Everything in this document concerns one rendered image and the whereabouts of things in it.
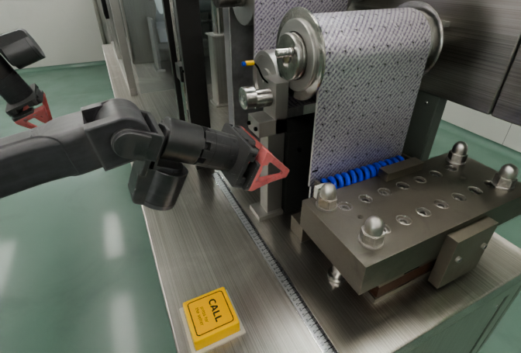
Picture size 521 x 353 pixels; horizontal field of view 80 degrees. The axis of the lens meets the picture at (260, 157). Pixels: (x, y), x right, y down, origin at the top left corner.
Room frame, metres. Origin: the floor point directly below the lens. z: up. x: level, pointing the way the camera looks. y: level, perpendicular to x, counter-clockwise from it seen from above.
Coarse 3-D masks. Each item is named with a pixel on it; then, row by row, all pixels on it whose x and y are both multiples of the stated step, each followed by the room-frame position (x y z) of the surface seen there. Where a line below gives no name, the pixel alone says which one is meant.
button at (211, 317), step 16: (224, 288) 0.33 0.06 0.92; (192, 304) 0.30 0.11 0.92; (208, 304) 0.30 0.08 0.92; (224, 304) 0.30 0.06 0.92; (192, 320) 0.27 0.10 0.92; (208, 320) 0.27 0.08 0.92; (224, 320) 0.27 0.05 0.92; (192, 336) 0.25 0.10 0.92; (208, 336) 0.25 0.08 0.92; (224, 336) 0.26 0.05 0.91
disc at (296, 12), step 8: (296, 8) 0.54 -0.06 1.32; (304, 8) 0.52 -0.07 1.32; (288, 16) 0.56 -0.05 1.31; (296, 16) 0.54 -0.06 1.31; (304, 16) 0.52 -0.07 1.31; (312, 16) 0.50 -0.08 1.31; (280, 24) 0.59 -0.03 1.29; (312, 24) 0.50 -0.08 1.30; (280, 32) 0.59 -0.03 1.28; (312, 32) 0.50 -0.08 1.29; (320, 32) 0.48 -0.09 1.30; (320, 40) 0.48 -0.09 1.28; (320, 48) 0.48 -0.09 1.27; (320, 56) 0.47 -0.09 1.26; (320, 64) 0.47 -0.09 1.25; (320, 72) 0.47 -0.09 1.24; (312, 80) 0.49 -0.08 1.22; (320, 80) 0.47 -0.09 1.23; (288, 88) 0.55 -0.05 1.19; (312, 88) 0.49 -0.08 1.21; (296, 96) 0.53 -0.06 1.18; (304, 96) 0.51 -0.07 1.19
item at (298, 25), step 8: (288, 24) 0.55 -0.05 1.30; (296, 24) 0.53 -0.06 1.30; (304, 24) 0.51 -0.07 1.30; (288, 32) 0.55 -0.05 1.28; (304, 32) 0.51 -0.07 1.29; (432, 32) 0.60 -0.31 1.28; (304, 40) 0.51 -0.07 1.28; (312, 40) 0.49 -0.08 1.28; (432, 40) 0.59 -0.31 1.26; (312, 48) 0.48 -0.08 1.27; (312, 56) 0.48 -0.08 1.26; (312, 64) 0.48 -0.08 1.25; (312, 72) 0.48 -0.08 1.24; (296, 80) 0.52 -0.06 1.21; (304, 80) 0.50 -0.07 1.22; (296, 88) 0.52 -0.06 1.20; (304, 88) 0.50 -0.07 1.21
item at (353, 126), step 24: (336, 96) 0.50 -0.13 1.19; (360, 96) 0.52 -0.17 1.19; (384, 96) 0.54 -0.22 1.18; (408, 96) 0.57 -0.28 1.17; (336, 120) 0.50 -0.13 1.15; (360, 120) 0.52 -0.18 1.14; (384, 120) 0.55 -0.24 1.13; (408, 120) 0.58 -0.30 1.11; (312, 144) 0.48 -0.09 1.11; (336, 144) 0.50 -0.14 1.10; (360, 144) 0.53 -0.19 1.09; (384, 144) 0.56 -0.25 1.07; (312, 168) 0.48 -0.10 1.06; (336, 168) 0.51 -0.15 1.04
